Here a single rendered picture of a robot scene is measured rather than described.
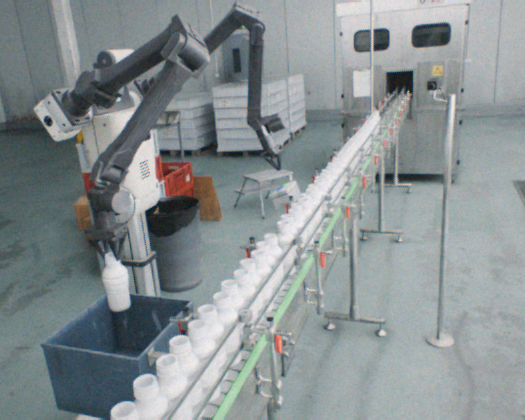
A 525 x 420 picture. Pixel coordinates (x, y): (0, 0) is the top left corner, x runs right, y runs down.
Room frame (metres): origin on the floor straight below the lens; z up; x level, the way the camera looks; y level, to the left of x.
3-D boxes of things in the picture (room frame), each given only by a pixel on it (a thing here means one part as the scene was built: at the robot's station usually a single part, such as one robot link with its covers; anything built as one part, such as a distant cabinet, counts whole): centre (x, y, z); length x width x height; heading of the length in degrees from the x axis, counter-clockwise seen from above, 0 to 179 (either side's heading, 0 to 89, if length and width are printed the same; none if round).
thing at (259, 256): (1.17, -0.01, 1.08); 0.06 x 0.06 x 0.17
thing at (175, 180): (4.61, 0.84, 0.55); 0.61 x 0.41 x 0.22; 161
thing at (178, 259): (3.47, 0.59, 0.32); 0.45 x 0.45 x 0.64
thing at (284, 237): (1.38, -0.09, 1.08); 0.06 x 0.06 x 0.17
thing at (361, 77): (5.89, -1.43, 1.22); 0.23 x 0.03 x 0.32; 68
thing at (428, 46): (6.45, -2.10, 1.05); 1.60 x 1.40 x 2.10; 158
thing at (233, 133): (8.67, -0.18, 0.59); 1.24 x 1.03 x 1.17; 161
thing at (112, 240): (1.25, 0.39, 1.19); 0.07 x 0.07 x 0.09; 70
